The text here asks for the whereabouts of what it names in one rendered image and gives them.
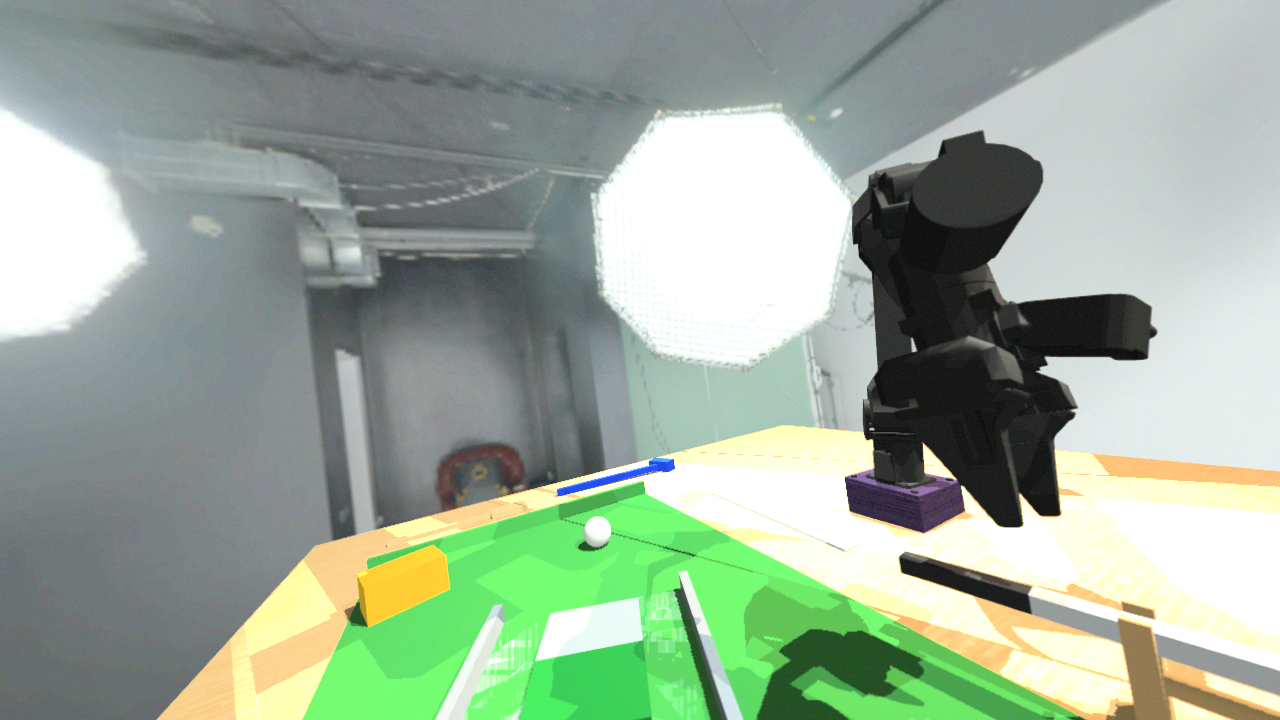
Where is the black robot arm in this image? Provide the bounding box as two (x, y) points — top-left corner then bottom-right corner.
(852, 129), (1157, 489)

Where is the white golf ball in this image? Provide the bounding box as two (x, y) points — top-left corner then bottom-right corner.
(584, 516), (611, 548)

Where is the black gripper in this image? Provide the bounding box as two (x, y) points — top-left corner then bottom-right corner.
(874, 282), (1079, 528)

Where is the white flat bar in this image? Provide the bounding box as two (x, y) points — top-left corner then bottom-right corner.
(710, 488), (861, 552)

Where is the yellow rectangular block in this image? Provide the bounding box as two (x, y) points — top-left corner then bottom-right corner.
(357, 544), (451, 626)

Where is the red putter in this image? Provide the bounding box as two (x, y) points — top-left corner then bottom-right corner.
(899, 551), (1280, 697)

